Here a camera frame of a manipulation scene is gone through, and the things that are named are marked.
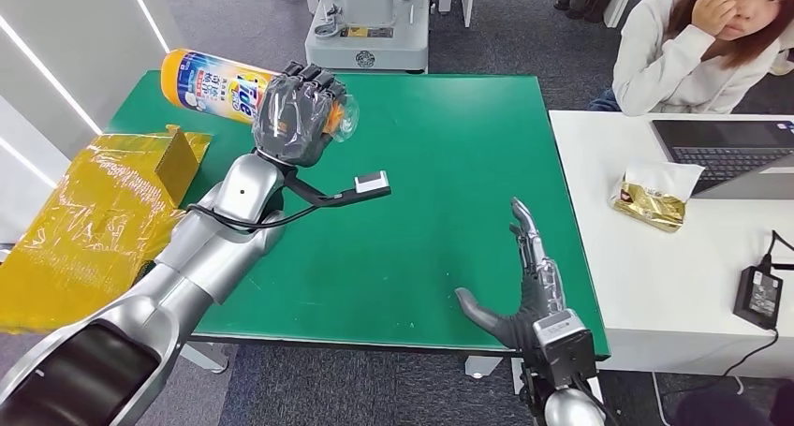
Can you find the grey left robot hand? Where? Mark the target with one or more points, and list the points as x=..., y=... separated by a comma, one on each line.
x=298, y=119

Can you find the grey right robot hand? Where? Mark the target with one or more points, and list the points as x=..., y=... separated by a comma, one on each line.
x=539, y=287

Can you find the orange detergent bottle clear cap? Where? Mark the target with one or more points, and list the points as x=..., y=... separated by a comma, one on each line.
x=205, y=82

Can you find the white robot base machine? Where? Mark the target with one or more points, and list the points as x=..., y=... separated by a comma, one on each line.
x=366, y=54

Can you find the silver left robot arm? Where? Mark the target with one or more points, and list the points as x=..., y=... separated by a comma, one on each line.
x=205, y=256

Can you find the white desk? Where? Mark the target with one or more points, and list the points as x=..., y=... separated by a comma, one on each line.
x=620, y=274

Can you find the gold snack packet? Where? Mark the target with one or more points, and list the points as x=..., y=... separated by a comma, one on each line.
x=651, y=206

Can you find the green topped table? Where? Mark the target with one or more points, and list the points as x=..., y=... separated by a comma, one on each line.
x=434, y=163

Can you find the black power adapter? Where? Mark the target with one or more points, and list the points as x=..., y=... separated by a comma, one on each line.
x=758, y=296

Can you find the dark grey laptop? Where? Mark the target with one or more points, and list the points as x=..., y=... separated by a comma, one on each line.
x=713, y=144

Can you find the yellow taped cardboard box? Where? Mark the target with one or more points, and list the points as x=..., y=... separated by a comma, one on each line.
x=80, y=224

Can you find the person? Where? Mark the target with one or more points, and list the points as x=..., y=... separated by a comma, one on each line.
x=657, y=63

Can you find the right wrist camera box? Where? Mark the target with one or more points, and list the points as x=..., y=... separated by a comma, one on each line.
x=564, y=349

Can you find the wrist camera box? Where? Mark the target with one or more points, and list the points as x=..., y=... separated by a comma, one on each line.
x=564, y=349
x=372, y=181

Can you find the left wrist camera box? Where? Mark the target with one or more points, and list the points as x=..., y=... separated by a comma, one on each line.
x=372, y=181

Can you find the white wall light strip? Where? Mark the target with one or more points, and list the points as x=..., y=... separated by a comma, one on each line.
x=49, y=74
x=146, y=14

